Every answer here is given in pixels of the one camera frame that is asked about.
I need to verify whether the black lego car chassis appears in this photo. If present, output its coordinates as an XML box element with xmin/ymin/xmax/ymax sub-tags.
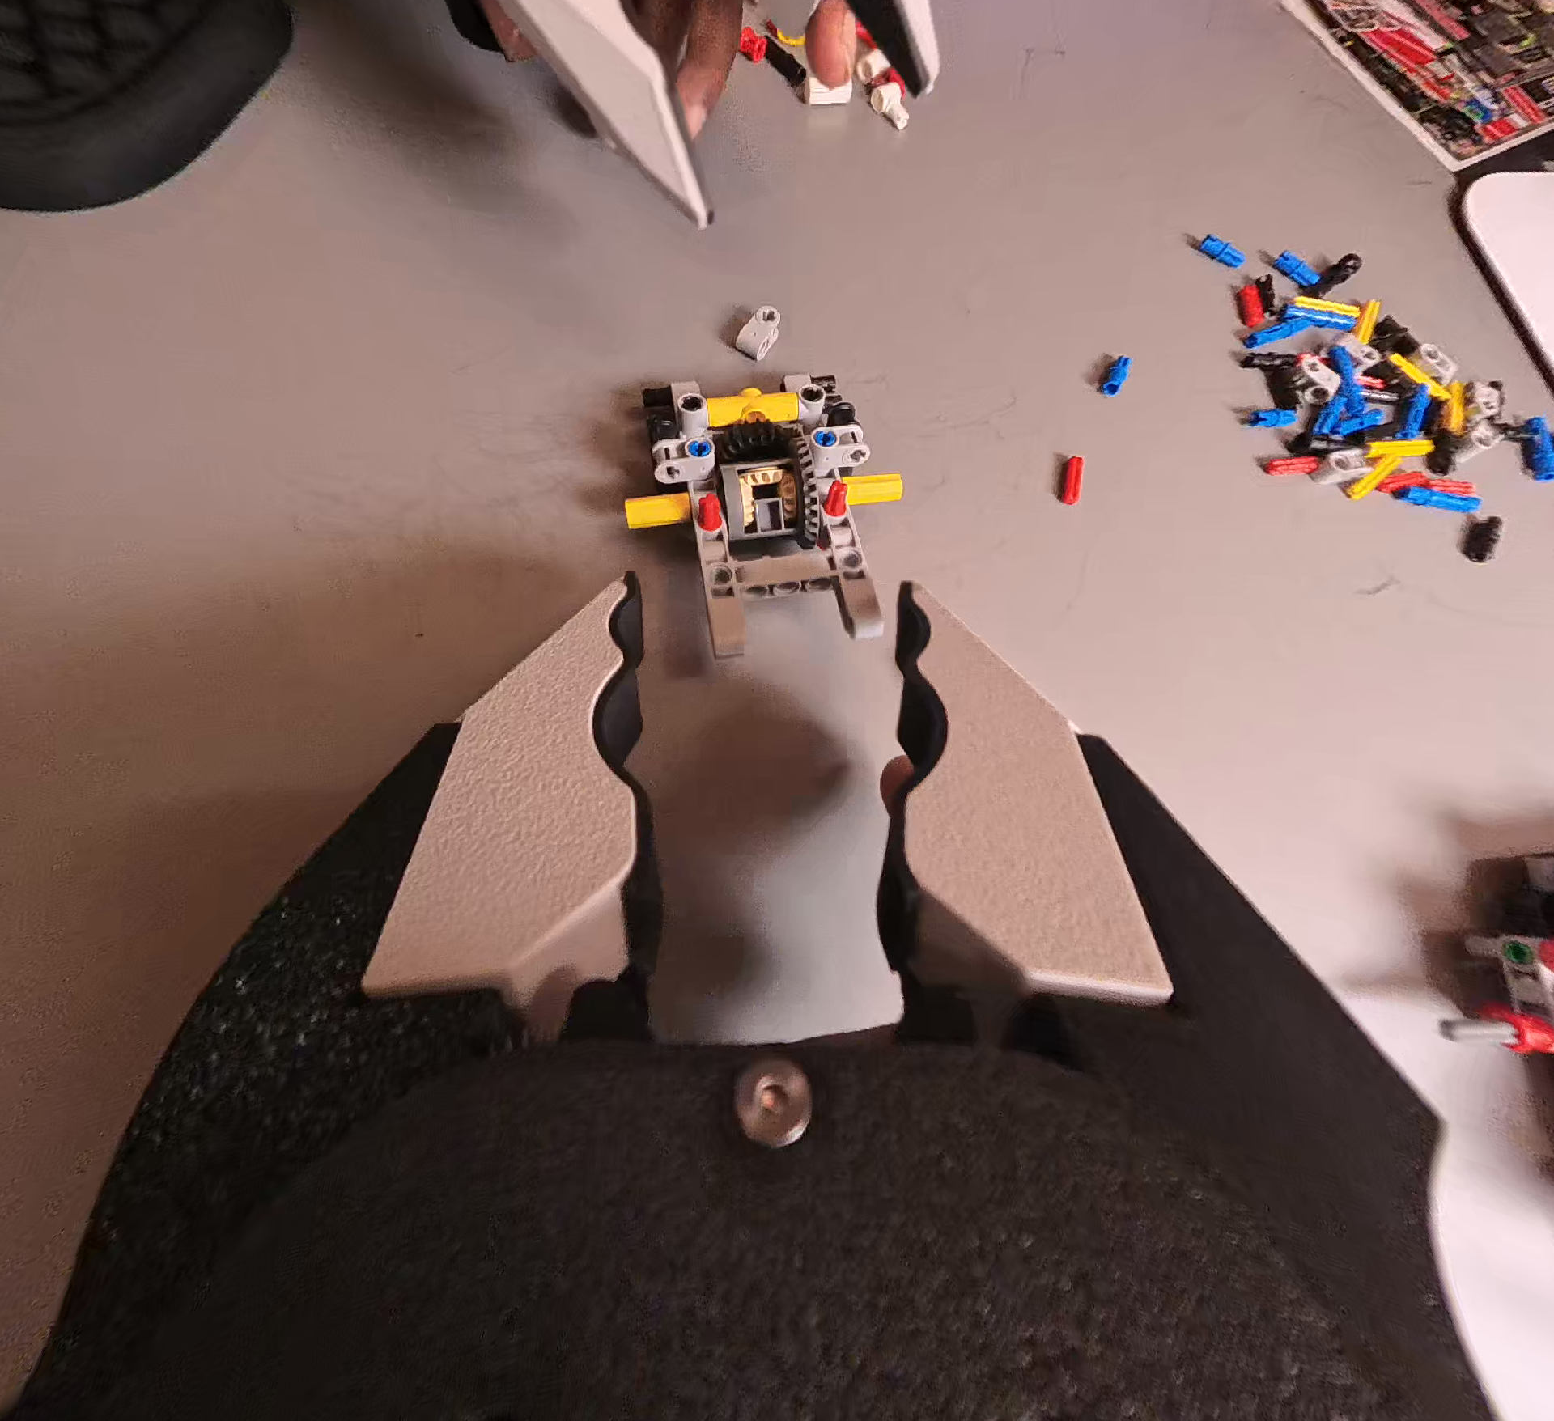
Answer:
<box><xmin>1441</xmin><ymin>854</ymin><xmax>1554</xmax><ymax>1059</ymax></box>

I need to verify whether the pile of blue yellow pins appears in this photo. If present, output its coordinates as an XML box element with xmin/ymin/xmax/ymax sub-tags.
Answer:
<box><xmin>1234</xmin><ymin>252</ymin><xmax>1554</xmax><ymax>513</ymax></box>

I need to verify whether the lego instruction booklet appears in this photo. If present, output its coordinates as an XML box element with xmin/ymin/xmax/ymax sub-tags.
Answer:
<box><xmin>1206</xmin><ymin>0</ymin><xmax>1554</xmax><ymax>175</ymax></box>

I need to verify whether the white book stand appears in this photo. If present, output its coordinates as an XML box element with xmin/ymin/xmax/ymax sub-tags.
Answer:
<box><xmin>1459</xmin><ymin>172</ymin><xmax>1554</xmax><ymax>382</ymax></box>

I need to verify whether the black mesh office chair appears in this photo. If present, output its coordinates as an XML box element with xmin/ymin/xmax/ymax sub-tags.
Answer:
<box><xmin>0</xmin><ymin>0</ymin><xmax>296</xmax><ymax>214</ymax></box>

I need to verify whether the small grey lego differential assembly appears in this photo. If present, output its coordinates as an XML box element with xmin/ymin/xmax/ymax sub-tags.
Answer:
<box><xmin>624</xmin><ymin>374</ymin><xmax>908</xmax><ymax>660</ymax></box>

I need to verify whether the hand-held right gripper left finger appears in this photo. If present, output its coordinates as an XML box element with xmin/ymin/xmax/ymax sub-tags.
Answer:
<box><xmin>362</xmin><ymin>575</ymin><xmax>664</xmax><ymax>1043</ymax></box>

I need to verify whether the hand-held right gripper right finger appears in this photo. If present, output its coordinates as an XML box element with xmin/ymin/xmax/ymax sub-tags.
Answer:
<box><xmin>877</xmin><ymin>581</ymin><xmax>1177</xmax><ymax>1043</ymax></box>

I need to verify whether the pile of white red connectors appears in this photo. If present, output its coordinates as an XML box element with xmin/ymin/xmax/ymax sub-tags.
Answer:
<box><xmin>736</xmin><ymin>0</ymin><xmax>913</xmax><ymax>131</ymax></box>

